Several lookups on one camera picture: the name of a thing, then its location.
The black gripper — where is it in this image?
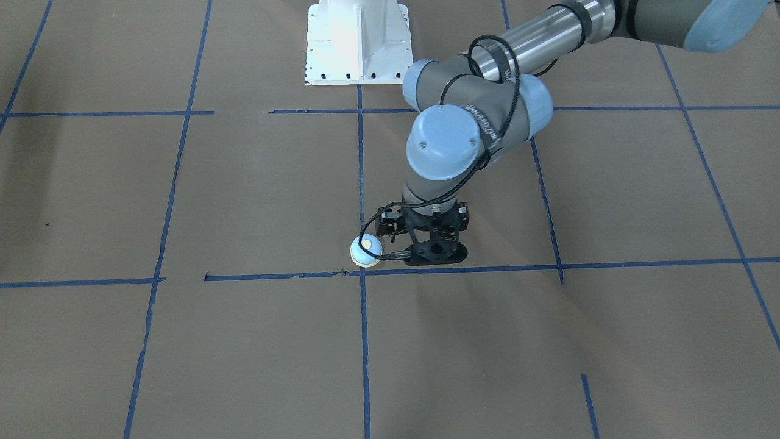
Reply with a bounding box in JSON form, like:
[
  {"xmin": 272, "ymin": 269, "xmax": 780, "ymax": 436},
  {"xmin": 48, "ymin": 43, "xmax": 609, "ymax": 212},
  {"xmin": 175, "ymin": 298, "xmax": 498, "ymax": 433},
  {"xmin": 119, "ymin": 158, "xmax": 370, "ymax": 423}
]
[{"xmin": 376, "ymin": 202, "xmax": 470, "ymax": 240}]

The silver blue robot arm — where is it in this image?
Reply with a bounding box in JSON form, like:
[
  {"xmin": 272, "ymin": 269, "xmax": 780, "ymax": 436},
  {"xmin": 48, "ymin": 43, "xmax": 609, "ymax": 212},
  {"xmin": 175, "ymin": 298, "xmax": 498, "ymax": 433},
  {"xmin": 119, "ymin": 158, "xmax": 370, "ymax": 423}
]
[{"xmin": 367, "ymin": 1, "xmax": 768, "ymax": 236}]

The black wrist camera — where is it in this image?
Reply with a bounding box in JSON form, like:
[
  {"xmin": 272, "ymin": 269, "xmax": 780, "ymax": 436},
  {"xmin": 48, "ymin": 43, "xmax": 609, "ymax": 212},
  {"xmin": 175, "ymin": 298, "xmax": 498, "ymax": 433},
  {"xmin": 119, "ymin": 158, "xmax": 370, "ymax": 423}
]
[{"xmin": 402, "ymin": 230, "xmax": 469, "ymax": 266}]

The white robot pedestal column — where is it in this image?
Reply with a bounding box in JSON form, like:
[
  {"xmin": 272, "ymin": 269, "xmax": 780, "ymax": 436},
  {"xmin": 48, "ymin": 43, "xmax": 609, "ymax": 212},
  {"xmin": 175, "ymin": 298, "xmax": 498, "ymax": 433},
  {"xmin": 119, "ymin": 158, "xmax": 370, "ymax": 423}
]
[{"xmin": 305, "ymin": 1, "xmax": 413, "ymax": 86}]

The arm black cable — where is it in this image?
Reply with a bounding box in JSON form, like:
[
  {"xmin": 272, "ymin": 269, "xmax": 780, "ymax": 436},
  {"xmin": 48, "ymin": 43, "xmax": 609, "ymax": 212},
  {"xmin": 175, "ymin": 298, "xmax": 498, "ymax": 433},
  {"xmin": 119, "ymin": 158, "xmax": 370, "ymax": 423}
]
[{"xmin": 358, "ymin": 35, "xmax": 558, "ymax": 262}]

